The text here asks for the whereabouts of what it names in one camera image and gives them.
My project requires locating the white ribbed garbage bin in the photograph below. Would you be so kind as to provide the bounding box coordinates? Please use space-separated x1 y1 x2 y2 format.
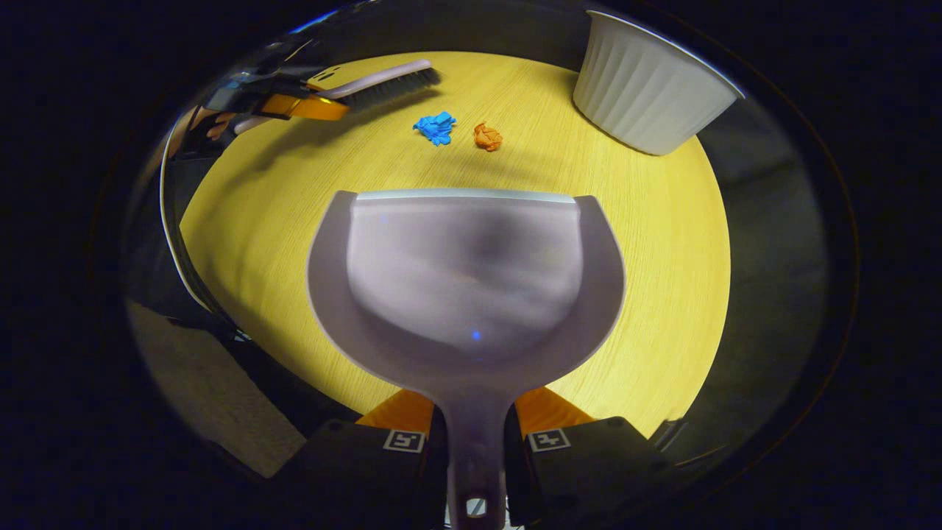
573 10 746 157

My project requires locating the wooden desktop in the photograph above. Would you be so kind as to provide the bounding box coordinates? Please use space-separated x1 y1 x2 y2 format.
179 50 732 439

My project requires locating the small pink broom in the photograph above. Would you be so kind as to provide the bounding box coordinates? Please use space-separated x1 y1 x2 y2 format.
234 59 442 135

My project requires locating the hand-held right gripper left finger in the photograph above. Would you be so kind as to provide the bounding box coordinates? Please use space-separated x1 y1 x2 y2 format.
269 388 448 530

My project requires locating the blue paper trash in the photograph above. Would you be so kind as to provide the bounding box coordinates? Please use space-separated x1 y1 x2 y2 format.
412 110 457 146

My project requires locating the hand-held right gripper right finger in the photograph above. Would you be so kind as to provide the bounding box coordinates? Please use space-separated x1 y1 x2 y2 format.
504 386 674 530

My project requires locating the grey plastic dustpan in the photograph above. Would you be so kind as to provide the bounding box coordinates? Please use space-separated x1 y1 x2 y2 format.
307 188 627 530

